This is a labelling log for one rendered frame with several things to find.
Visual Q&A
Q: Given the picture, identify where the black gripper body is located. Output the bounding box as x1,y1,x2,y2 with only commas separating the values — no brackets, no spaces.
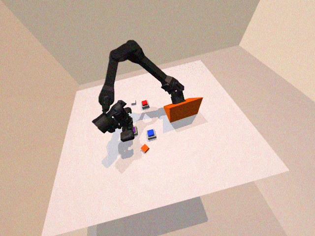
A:
116,107,134,142

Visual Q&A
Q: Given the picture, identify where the blue button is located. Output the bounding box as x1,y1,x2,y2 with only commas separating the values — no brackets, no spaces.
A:
146,129,157,140

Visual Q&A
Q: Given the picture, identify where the purple button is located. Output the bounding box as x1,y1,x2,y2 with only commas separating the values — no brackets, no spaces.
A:
133,126,138,136

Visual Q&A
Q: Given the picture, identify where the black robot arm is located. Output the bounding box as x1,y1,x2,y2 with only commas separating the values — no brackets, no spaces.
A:
92,40,186,133

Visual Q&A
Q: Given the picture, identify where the red button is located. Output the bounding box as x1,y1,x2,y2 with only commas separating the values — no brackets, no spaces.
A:
141,100,149,109

